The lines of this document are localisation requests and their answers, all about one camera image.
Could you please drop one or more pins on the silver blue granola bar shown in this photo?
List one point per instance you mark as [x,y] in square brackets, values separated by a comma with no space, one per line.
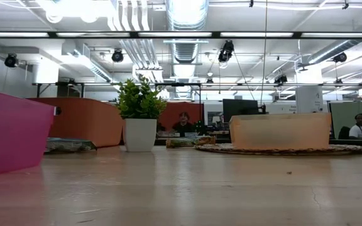
[184,142]

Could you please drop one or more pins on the orange plastic bin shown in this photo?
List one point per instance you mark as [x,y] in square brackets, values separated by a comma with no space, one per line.
[86,122]

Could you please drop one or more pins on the brown granola bar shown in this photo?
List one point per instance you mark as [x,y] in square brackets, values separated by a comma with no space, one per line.
[71,145]

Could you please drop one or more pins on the red orange partition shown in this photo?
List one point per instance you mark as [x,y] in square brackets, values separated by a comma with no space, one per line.
[168,114]

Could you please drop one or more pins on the small green potted plant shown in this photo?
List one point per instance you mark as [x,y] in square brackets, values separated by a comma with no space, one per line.
[140,135]

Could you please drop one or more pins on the black computer monitor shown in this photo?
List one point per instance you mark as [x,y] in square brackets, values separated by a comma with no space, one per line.
[240,110]

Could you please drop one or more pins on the black overhead crossbeam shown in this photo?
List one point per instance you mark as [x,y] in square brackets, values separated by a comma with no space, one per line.
[215,34]

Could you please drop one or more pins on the orange cloth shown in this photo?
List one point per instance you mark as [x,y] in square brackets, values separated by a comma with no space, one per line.
[278,132]

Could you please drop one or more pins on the round wicker basket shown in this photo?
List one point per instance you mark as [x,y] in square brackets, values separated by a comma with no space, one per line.
[278,151]

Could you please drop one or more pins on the white pillar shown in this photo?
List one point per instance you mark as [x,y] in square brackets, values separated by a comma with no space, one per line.
[309,94]

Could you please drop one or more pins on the green partition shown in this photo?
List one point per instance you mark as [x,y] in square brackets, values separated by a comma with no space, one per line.
[341,116]

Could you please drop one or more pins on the black office chair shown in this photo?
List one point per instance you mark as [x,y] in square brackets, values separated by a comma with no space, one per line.
[343,133]

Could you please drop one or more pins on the pink plastic bin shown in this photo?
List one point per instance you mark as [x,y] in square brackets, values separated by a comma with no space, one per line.
[11,132]

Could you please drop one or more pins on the black hanging camera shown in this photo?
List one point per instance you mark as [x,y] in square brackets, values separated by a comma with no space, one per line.
[11,60]
[281,79]
[117,56]
[339,57]
[226,51]

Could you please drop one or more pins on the black background rig frame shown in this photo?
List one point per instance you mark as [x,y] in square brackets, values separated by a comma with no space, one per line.
[105,84]

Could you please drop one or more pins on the silver ventilation duct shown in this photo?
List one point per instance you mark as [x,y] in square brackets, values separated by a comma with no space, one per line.
[185,19]

